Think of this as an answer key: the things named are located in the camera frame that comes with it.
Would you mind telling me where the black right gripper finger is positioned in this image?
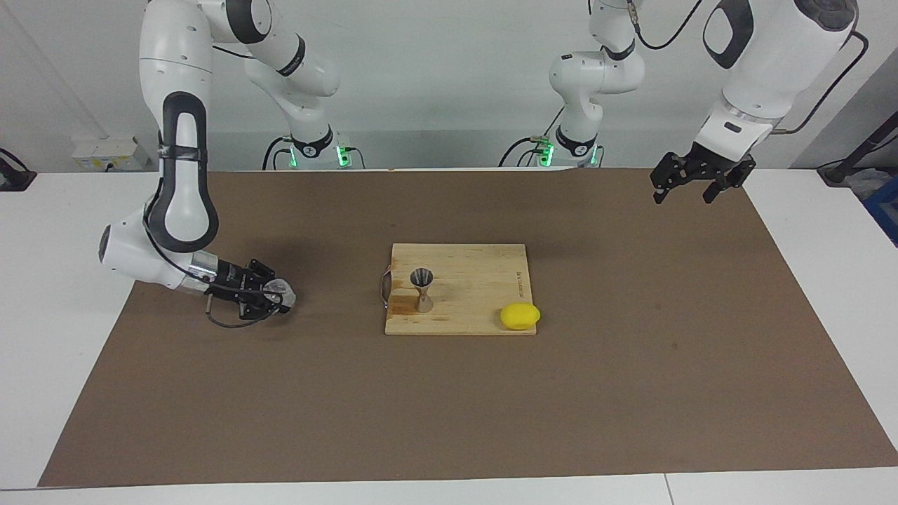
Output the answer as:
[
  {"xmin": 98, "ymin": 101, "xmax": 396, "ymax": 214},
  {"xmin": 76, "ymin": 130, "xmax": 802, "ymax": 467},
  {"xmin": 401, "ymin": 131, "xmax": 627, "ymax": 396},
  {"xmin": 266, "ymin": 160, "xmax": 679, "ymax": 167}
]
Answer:
[
  {"xmin": 237, "ymin": 289, "xmax": 287, "ymax": 323},
  {"xmin": 244, "ymin": 258, "xmax": 280, "ymax": 285}
]

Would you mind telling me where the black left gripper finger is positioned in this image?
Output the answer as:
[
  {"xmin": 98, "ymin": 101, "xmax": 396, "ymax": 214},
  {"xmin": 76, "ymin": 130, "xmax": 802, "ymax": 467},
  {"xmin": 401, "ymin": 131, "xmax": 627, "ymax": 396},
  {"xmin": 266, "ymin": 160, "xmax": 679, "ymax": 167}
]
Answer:
[
  {"xmin": 650, "ymin": 151, "xmax": 697, "ymax": 205},
  {"xmin": 702, "ymin": 159, "xmax": 758, "ymax": 205}
]

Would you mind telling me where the metal double jigger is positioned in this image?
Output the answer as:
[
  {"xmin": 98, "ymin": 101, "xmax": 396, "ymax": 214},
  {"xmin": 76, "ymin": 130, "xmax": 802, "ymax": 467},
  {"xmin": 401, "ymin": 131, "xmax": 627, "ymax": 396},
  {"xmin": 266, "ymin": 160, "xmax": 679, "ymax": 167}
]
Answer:
[{"xmin": 410, "ymin": 268, "xmax": 435, "ymax": 314}]

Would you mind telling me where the black stand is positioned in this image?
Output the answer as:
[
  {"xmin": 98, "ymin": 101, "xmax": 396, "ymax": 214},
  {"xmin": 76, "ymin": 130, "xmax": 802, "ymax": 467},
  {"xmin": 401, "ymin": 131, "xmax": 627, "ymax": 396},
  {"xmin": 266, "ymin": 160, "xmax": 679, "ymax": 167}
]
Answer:
[{"xmin": 817, "ymin": 112, "xmax": 898, "ymax": 187}]

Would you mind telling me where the yellow lemon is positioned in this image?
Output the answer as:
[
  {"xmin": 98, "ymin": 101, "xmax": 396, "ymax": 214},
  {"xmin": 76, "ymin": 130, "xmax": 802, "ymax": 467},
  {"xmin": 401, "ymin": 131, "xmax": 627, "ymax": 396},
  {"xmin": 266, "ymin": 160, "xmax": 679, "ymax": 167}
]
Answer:
[{"xmin": 500, "ymin": 302, "xmax": 542, "ymax": 331}]

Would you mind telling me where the brown table mat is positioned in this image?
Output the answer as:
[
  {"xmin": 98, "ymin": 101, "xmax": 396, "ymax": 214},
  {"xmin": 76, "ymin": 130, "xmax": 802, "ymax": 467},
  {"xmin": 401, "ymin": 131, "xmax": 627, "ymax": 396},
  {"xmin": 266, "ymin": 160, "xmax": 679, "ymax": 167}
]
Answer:
[{"xmin": 39, "ymin": 168, "xmax": 898, "ymax": 487}]

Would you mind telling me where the wooden cutting board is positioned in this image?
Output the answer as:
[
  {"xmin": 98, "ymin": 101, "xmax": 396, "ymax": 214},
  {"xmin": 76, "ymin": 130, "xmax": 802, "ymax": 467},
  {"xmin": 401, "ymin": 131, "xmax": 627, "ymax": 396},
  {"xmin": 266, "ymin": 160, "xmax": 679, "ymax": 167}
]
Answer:
[{"xmin": 379, "ymin": 243, "xmax": 537, "ymax": 336}]

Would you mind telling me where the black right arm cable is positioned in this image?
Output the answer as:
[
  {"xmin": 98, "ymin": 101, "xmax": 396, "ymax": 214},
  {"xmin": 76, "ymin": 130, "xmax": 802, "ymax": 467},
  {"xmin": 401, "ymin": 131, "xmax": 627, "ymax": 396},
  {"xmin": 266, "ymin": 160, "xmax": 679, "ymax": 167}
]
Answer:
[{"xmin": 142, "ymin": 42, "xmax": 290, "ymax": 330}]

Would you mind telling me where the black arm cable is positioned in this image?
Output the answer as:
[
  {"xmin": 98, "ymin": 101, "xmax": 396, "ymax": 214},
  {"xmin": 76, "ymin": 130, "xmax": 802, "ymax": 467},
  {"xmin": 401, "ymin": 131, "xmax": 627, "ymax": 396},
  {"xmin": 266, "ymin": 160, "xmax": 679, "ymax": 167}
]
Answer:
[
  {"xmin": 630, "ymin": 0, "xmax": 871, "ymax": 134},
  {"xmin": 142, "ymin": 42, "xmax": 290, "ymax": 330}
]

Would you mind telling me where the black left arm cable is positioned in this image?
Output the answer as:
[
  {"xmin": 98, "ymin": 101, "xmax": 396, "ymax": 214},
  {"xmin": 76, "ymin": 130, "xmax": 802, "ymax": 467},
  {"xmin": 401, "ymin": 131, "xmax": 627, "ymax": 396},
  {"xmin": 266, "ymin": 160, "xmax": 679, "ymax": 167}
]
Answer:
[{"xmin": 630, "ymin": 0, "xmax": 871, "ymax": 134}]

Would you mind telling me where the black base cable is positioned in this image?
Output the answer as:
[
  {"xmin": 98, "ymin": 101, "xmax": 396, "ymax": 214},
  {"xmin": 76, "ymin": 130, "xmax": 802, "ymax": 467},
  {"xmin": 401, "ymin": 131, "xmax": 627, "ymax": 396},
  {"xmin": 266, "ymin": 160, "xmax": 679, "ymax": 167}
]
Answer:
[
  {"xmin": 262, "ymin": 135, "xmax": 295, "ymax": 170},
  {"xmin": 497, "ymin": 104, "xmax": 568, "ymax": 169}
]

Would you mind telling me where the black clamp mount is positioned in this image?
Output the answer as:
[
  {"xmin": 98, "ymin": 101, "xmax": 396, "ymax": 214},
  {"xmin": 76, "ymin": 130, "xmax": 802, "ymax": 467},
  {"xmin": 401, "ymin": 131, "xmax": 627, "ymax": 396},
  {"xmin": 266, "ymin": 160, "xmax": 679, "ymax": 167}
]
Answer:
[{"xmin": 0, "ymin": 147, "xmax": 37, "ymax": 191}]

